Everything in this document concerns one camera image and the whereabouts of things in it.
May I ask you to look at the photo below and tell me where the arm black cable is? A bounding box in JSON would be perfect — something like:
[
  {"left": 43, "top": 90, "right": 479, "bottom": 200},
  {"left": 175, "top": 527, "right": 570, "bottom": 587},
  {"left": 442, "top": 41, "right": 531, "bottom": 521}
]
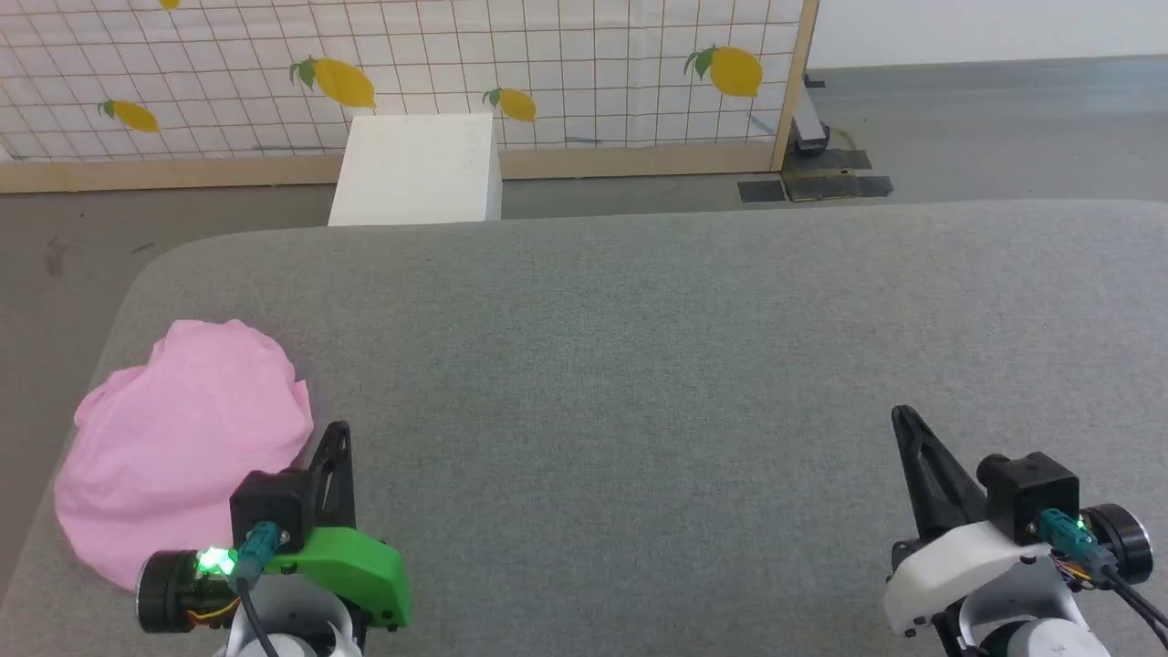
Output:
[
  {"left": 226, "top": 521, "right": 282, "bottom": 657},
  {"left": 1038, "top": 509, "right": 1168, "bottom": 644}
]

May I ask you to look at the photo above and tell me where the white box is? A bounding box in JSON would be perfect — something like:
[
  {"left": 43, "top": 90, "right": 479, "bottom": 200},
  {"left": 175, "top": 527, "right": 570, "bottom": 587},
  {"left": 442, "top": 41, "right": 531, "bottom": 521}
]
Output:
[{"left": 327, "top": 113, "right": 503, "bottom": 226}]

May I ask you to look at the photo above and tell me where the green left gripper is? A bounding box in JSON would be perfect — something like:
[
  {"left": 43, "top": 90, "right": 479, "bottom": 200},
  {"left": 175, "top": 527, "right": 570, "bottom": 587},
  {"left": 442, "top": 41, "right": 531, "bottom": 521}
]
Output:
[{"left": 263, "top": 421, "right": 412, "bottom": 631}]

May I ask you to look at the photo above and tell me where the lemon print partition screen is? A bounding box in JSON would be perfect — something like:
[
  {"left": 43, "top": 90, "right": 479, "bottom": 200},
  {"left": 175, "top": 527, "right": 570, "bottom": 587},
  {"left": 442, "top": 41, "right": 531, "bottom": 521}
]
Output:
[{"left": 0, "top": 0, "right": 819, "bottom": 194}]

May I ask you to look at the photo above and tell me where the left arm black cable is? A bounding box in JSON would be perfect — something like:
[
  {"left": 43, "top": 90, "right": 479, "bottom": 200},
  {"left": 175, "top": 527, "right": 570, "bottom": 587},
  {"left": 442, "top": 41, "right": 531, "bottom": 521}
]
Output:
[{"left": 226, "top": 521, "right": 282, "bottom": 657}]

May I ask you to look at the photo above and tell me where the pink cloth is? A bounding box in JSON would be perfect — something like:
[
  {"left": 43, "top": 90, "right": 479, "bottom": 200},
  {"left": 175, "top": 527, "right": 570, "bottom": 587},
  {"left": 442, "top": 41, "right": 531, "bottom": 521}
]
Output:
[{"left": 53, "top": 318, "right": 316, "bottom": 592}]

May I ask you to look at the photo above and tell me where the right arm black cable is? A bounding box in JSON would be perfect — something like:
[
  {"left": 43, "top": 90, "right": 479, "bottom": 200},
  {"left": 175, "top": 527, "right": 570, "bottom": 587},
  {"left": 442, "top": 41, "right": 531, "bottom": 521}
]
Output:
[{"left": 1038, "top": 509, "right": 1168, "bottom": 644}]

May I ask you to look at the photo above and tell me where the grey fabric sofa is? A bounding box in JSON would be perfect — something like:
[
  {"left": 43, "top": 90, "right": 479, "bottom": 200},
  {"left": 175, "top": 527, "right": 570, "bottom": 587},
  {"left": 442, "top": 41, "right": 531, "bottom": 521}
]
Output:
[{"left": 0, "top": 199, "right": 1168, "bottom": 657}]

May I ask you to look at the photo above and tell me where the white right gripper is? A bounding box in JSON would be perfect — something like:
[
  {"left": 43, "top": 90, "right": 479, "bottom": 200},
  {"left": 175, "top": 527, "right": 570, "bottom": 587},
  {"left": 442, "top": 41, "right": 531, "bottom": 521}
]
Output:
[{"left": 882, "top": 405, "right": 1060, "bottom": 639}]

